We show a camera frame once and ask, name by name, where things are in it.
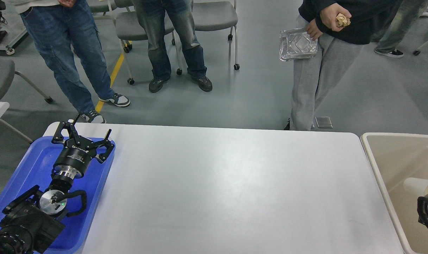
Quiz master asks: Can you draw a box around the person in grey sweatpants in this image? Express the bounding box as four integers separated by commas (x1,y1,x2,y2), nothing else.
285,0,396,131

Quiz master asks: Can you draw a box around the person in faded jeans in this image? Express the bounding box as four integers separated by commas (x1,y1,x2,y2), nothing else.
131,0,213,94

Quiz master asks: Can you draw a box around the wheeled robot base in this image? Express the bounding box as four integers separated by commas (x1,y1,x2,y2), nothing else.
0,0,27,56

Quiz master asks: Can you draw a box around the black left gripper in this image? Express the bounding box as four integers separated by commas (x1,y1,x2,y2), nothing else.
51,114,115,179

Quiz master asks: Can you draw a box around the blue plastic tray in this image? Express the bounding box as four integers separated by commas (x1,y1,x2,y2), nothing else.
0,136,115,254

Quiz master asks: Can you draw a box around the clear plastic food container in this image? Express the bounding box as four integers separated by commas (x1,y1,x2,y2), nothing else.
280,28,318,61

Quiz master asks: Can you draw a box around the person in blue jeans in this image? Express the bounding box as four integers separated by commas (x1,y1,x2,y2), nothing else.
9,0,130,123

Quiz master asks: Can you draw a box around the person in greenish trousers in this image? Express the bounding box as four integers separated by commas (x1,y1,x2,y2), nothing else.
372,0,428,58

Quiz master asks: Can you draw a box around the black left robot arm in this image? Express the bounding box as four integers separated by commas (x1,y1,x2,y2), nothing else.
0,122,115,254

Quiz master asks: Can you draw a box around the crumpled paper ball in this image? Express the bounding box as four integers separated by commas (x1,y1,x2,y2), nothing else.
336,13,351,28

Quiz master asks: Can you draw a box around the grey chair middle right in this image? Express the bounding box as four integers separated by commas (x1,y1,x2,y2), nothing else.
192,0,240,71

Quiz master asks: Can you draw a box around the grey chair far left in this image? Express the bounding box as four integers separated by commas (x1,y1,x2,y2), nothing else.
0,57,54,103

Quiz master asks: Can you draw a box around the white paper cup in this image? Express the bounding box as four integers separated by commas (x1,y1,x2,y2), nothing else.
403,177,428,196

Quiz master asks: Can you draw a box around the beige plastic bin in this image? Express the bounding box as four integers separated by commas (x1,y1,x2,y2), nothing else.
361,132,428,254

